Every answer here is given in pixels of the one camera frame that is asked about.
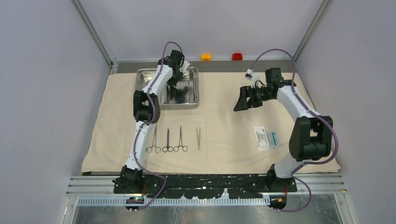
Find red button block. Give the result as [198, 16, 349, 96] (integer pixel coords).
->
[232, 53, 243, 61]

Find short steel scissors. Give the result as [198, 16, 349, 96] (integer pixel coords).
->
[162, 127, 174, 153]

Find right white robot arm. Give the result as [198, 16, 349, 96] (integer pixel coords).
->
[233, 68, 333, 192]

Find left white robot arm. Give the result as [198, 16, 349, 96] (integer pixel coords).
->
[113, 50, 189, 194]

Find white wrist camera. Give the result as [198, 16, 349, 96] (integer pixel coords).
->
[179, 60, 191, 73]
[245, 69, 260, 88]

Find right steel tray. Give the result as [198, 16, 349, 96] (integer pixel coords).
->
[171, 70, 198, 104]

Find long steel forceps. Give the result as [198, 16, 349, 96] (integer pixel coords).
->
[145, 125, 161, 153]

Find green white packet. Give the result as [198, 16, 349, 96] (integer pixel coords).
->
[267, 130, 280, 149]

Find steel tray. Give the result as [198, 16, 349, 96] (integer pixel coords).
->
[171, 70, 198, 104]
[135, 68, 168, 105]

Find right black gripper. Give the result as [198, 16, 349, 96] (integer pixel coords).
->
[234, 84, 274, 112]

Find left steel tray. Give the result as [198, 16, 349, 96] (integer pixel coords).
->
[135, 68, 168, 105]

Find white sterile pouch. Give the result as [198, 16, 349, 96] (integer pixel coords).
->
[253, 126, 270, 151]

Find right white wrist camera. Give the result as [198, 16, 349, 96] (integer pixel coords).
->
[245, 69, 260, 88]

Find yellow button block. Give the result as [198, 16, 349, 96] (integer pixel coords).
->
[200, 54, 212, 61]

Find wire mesh steel basket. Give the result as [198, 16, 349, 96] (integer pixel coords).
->
[134, 66, 201, 111]

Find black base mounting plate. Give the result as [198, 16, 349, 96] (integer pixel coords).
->
[112, 174, 297, 199]

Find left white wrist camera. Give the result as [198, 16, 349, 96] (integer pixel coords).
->
[179, 60, 191, 73]

